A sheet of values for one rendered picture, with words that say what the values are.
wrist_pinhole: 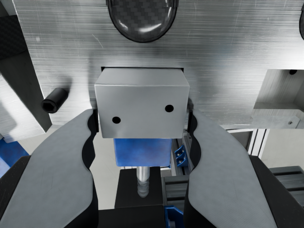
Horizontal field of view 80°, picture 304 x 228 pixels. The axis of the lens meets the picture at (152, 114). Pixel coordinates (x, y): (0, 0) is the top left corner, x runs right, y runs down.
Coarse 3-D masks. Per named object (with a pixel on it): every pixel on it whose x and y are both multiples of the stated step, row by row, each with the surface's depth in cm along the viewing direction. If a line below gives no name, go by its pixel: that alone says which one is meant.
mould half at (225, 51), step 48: (48, 0) 10; (96, 0) 10; (192, 0) 10; (240, 0) 10; (288, 0) 10; (48, 48) 11; (96, 48) 11; (144, 48) 11; (192, 48) 11; (240, 48) 11; (288, 48) 11; (192, 96) 13; (240, 96) 13
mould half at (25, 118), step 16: (0, 16) 17; (0, 64) 15; (16, 64) 17; (32, 64) 19; (0, 80) 16; (16, 80) 17; (32, 80) 19; (0, 96) 16; (16, 96) 16; (32, 96) 18; (0, 112) 17; (16, 112) 17; (32, 112) 17; (0, 128) 18; (16, 128) 18; (32, 128) 18; (48, 128) 19
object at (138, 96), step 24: (120, 72) 11; (144, 72) 11; (168, 72) 11; (96, 96) 10; (120, 96) 10; (144, 96) 10; (168, 96) 10; (120, 120) 11; (144, 120) 11; (168, 120) 11; (120, 144) 13; (144, 144) 13; (168, 144) 13; (144, 168) 16; (144, 192) 18
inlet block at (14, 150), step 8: (0, 136) 18; (0, 144) 19; (8, 144) 19; (16, 144) 20; (0, 152) 18; (8, 152) 19; (16, 152) 20; (24, 152) 21; (0, 160) 18; (8, 160) 19; (16, 160) 20; (0, 168) 19; (8, 168) 19; (0, 176) 20
